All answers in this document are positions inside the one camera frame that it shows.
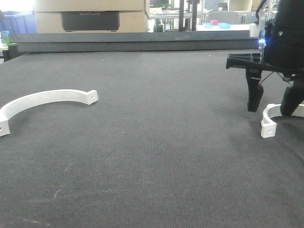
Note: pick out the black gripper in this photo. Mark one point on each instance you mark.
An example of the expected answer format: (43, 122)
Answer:
(281, 50)

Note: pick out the small white PVC half clamp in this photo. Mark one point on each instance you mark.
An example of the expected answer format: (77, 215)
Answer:
(268, 126)

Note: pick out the large white PVC half clamp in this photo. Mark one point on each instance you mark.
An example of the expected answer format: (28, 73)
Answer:
(21, 104)

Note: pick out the dark blue background bin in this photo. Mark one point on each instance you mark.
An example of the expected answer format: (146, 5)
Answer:
(18, 22)

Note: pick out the dark raised table edge board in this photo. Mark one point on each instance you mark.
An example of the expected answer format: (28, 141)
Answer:
(159, 41)

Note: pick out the pink cube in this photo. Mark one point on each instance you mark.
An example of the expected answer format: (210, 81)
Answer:
(214, 22)

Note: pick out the light blue tray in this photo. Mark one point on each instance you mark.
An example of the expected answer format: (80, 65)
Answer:
(220, 25)

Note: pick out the black vertical posts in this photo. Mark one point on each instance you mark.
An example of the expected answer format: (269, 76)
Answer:
(194, 14)

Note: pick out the stacked cardboard boxes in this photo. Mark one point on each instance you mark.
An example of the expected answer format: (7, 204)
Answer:
(92, 16)

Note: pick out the green and blue small blocks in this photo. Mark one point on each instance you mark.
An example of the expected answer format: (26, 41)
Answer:
(5, 37)

